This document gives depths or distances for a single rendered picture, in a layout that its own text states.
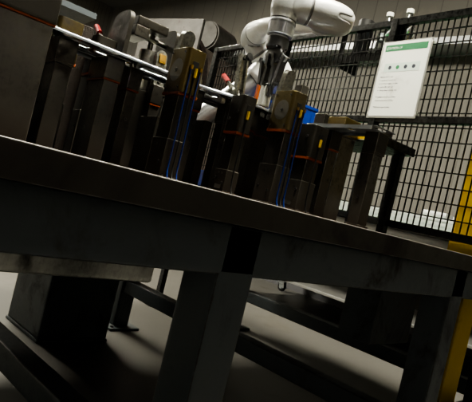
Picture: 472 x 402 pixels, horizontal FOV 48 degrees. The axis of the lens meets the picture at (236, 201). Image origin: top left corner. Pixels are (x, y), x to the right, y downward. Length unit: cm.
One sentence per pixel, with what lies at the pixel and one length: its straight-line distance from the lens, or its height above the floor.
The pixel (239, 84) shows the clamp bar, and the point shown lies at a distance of 191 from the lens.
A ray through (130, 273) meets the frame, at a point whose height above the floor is 51.
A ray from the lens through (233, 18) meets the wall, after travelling 677.
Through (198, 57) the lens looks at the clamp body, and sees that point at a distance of 138.
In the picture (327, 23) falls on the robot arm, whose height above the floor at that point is 134.
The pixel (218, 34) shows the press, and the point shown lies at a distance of 571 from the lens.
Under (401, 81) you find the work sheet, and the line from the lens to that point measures 214.
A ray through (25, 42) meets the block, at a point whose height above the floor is 91.
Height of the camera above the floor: 69
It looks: level
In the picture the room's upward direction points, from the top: 14 degrees clockwise
